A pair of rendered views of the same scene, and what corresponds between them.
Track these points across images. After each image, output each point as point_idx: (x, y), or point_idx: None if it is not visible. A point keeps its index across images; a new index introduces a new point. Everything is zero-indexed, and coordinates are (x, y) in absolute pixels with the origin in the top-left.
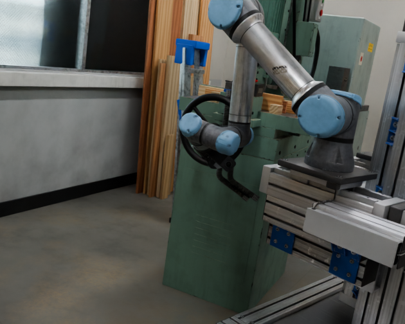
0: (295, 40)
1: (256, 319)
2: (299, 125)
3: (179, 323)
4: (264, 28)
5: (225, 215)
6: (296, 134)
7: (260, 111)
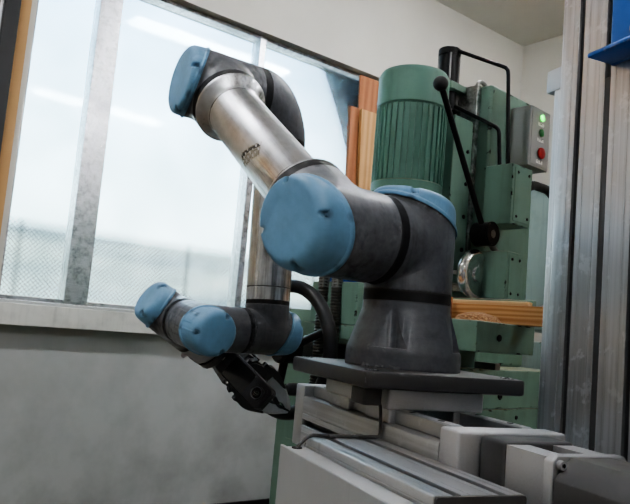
0: (473, 192)
1: None
2: (456, 331)
3: None
4: (243, 95)
5: None
6: (488, 365)
7: None
